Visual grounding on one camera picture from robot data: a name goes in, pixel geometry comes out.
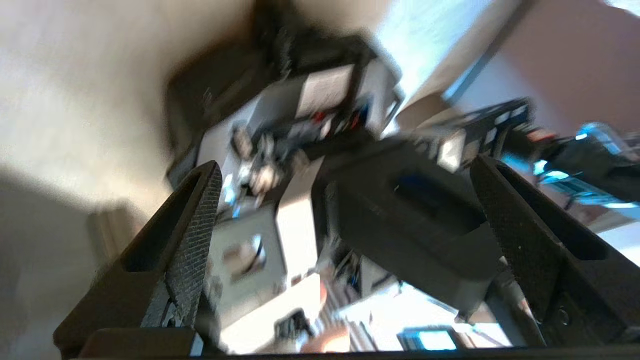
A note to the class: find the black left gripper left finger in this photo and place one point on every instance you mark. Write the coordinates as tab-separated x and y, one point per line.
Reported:
150	280

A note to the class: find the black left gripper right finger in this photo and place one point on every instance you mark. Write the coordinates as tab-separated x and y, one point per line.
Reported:
560	270

